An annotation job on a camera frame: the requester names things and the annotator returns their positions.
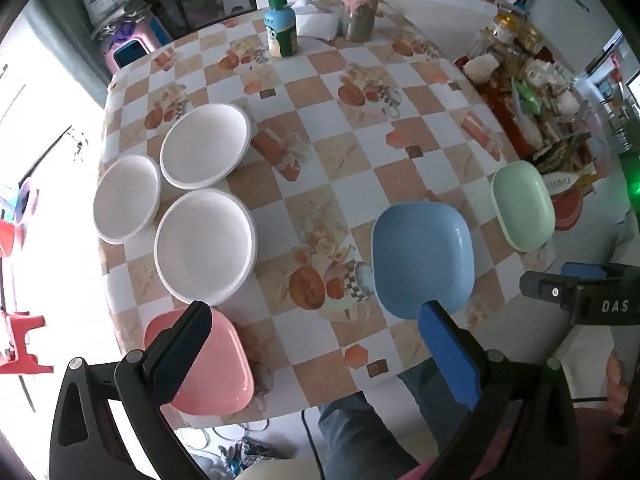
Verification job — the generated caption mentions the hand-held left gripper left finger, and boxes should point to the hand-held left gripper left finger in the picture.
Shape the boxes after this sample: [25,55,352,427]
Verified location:
[50,300,213,480]

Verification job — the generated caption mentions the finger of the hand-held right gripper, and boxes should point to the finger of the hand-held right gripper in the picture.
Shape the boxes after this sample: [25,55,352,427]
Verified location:
[519,262,609,313]

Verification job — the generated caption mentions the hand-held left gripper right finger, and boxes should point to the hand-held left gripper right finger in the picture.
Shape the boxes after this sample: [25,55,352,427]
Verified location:
[419,300,592,480]

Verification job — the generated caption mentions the pink square plate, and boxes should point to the pink square plate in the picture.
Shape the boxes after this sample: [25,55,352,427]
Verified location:
[144,307,255,416]

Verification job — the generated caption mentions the green square plate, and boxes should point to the green square plate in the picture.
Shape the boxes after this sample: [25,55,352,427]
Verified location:
[491,161,557,253]

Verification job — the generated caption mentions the blue square plate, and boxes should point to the blue square plate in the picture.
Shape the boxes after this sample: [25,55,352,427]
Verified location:
[371,201,475,321]

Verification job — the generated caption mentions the large white bowl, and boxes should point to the large white bowl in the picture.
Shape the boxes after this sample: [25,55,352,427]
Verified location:
[154,189,258,306]

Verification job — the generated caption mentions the small white bowl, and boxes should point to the small white bowl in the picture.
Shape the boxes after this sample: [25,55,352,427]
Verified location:
[93,155,162,245]

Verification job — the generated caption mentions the shallow white plate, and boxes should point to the shallow white plate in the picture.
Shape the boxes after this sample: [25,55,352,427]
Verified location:
[160,104,251,191]

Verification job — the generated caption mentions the person's right hand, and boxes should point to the person's right hand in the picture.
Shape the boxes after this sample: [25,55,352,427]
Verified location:
[606,352,632,417]

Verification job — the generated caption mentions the person's white shirt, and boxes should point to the person's white shirt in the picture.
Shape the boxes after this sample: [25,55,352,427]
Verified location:
[547,217,640,403]

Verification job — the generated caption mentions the red dish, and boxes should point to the red dish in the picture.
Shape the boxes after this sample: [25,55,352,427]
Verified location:
[549,180,597,232]

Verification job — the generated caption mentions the person's jeans legs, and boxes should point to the person's jeans legs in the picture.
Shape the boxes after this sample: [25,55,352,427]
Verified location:
[319,357,473,480]

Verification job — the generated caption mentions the red plastic stool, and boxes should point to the red plastic stool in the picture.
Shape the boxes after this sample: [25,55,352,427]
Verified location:
[0,310,55,376]

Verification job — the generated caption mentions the green snack packet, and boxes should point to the green snack packet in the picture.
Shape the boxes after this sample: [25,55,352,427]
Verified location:
[514,81,545,117]

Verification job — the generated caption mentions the checkered tablecloth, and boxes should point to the checkered tablecloth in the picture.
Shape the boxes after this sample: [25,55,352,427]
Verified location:
[99,0,562,430]

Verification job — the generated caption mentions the white seashell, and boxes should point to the white seashell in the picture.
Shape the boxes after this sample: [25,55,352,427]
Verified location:
[462,55,501,84]

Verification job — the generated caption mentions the glass jar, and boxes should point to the glass jar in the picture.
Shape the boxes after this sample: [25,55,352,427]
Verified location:
[492,9,522,42]

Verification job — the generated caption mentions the white refrigerator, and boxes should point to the white refrigerator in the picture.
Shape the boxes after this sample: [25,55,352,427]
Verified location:
[527,0,623,73]

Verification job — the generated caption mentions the pink plastic stool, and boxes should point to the pink plastic stool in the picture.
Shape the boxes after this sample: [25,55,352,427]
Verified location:
[91,7,168,73]

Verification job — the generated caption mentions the green cap drink bottle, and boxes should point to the green cap drink bottle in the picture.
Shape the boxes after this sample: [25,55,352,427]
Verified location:
[264,0,299,58]

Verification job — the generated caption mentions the pink thermos flask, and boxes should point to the pink thermos flask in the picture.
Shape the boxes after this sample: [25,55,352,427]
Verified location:
[341,0,383,42]

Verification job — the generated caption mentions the white tissue pack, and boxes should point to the white tissue pack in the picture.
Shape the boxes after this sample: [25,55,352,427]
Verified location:
[290,0,342,42]

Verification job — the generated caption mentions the black cable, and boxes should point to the black cable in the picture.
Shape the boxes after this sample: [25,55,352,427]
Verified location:
[301,409,328,480]

